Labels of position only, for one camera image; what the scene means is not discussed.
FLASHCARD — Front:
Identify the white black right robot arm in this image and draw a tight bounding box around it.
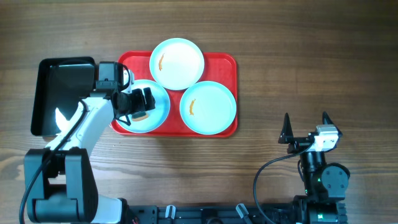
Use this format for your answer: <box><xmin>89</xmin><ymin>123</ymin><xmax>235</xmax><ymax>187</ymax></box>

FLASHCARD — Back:
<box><xmin>278</xmin><ymin>113</ymin><xmax>350</xmax><ymax>224</ymax></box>

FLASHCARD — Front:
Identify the light blue plate top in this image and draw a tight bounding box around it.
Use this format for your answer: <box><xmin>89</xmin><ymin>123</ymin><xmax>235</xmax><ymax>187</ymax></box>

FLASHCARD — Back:
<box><xmin>149</xmin><ymin>38</ymin><xmax>205</xmax><ymax>90</ymax></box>

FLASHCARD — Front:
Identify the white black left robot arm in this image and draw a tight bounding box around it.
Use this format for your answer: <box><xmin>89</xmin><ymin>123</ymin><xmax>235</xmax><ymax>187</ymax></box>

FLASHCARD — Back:
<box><xmin>19</xmin><ymin>57</ymin><xmax>155</xmax><ymax>223</ymax></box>

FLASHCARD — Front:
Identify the orange green sponge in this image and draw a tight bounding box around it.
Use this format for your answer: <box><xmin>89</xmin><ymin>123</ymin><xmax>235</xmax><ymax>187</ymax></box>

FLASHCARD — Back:
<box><xmin>131</xmin><ymin>113</ymin><xmax>149</xmax><ymax>122</ymax></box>

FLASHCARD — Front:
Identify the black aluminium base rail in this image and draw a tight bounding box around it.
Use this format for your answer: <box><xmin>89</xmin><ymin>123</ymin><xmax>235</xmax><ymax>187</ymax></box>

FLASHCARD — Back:
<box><xmin>124</xmin><ymin>203</ymin><xmax>348</xmax><ymax>224</ymax></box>

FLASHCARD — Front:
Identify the light blue plate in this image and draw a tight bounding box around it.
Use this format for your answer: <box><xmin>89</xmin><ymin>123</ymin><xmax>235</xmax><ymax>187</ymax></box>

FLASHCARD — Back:
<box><xmin>116</xmin><ymin>80</ymin><xmax>170</xmax><ymax>134</ymax></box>
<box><xmin>149</xmin><ymin>38</ymin><xmax>205</xmax><ymax>90</ymax></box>
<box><xmin>179</xmin><ymin>81</ymin><xmax>237</xmax><ymax>135</ymax></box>

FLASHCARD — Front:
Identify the red plastic tray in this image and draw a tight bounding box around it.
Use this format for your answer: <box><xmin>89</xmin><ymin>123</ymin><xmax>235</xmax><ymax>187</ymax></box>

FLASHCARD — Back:
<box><xmin>118</xmin><ymin>51</ymin><xmax>238</xmax><ymax>138</ymax></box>

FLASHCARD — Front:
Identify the black water basin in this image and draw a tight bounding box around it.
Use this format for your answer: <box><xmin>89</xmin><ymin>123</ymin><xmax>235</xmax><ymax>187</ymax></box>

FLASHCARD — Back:
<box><xmin>30</xmin><ymin>57</ymin><xmax>95</xmax><ymax>136</ymax></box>

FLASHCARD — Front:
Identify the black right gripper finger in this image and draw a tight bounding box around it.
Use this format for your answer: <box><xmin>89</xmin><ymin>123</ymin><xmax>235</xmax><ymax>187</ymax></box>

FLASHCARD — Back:
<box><xmin>278</xmin><ymin>113</ymin><xmax>294</xmax><ymax>144</ymax></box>
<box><xmin>322</xmin><ymin>111</ymin><xmax>343</xmax><ymax>137</ymax></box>

